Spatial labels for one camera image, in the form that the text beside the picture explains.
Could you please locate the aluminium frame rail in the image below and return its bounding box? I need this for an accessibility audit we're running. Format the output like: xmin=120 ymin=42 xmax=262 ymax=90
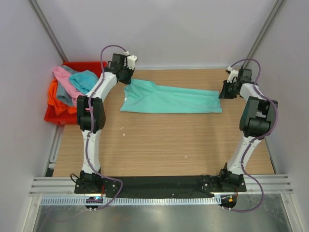
xmin=28 ymin=176 xmax=78 ymax=196

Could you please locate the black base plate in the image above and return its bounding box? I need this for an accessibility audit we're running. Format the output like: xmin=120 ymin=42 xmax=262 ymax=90
xmin=74 ymin=174 xmax=247 ymax=199

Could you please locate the orange t shirt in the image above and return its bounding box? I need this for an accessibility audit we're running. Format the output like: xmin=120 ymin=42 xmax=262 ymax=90
xmin=48 ymin=79 xmax=77 ymax=116

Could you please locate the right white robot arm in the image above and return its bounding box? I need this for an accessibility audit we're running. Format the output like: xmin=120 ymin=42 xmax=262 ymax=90
xmin=217 ymin=66 xmax=278 ymax=191

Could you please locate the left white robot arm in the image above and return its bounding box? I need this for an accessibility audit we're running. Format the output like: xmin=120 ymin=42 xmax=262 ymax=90
xmin=77 ymin=52 xmax=138 ymax=193

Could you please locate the left corner aluminium post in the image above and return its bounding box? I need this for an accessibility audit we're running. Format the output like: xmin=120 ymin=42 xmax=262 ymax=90
xmin=28 ymin=0 xmax=69 ymax=62

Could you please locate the slotted cable duct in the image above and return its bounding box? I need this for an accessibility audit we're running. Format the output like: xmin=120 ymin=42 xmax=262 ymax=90
xmin=40 ymin=195 xmax=221 ymax=206

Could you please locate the pink t shirt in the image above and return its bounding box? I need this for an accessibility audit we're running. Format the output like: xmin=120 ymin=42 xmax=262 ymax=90
xmin=52 ymin=66 xmax=84 ymax=108

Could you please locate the sky blue t shirt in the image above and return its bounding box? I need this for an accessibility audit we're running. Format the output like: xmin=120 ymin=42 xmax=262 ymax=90
xmin=69 ymin=70 xmax=98 ymax=94

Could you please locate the grey t shirt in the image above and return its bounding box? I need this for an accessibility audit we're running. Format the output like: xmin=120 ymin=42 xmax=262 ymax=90
xmin=56 ymin=65 xmax=78 ymax=107

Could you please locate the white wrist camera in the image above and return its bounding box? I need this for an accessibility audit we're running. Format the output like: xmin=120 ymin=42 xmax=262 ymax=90
xmin=226 ymin=66 xmax=239 ymax=83
xmin=124 ymin=51 xmax=138 ymax=70

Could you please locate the teal green t shirt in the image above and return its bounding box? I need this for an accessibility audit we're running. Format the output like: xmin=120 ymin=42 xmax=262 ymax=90
xmin=120 ymin=79 xmax=222 ymax=114

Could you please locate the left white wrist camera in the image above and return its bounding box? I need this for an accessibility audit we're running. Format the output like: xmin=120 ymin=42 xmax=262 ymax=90
xmin=124 ymin=51 xmax=138 ymax=70

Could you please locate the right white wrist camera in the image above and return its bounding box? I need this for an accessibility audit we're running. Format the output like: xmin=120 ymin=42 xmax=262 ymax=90
xmin=226 ymin=66 xmax=239 ymax=83

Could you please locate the red plastic bin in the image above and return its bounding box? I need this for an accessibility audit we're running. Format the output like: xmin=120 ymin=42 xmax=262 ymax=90
xmin=44 ymin=61 xmax=101 ymax=125

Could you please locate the corner aluminium post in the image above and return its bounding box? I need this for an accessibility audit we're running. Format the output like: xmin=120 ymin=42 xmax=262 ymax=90
xmin=28 ymin=0 xmax=69 ymax=62
xmin=247 ymin=0 xmax=287 ymax=59

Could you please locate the right corner aluminium post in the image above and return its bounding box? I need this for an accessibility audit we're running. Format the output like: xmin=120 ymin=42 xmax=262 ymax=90
xmin=247 ymin=0 xmax=287 ymax=59

